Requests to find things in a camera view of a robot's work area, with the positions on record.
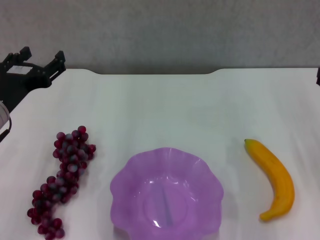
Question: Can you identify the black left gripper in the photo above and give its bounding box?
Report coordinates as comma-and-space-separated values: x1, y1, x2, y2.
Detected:
0, 46, 67, 114

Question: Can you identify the yellow banana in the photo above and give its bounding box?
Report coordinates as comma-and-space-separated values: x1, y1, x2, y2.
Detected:
244, 138, 296, 222

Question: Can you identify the red grape bunch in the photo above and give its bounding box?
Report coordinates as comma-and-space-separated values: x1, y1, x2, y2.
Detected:
26, 125, 97, 240

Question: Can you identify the purple wavy plastic bowl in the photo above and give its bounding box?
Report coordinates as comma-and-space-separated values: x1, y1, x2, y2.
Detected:
109, 146, 225, 240

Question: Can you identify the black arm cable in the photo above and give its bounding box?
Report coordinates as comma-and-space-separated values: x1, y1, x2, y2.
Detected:
0, 116, 13, 144

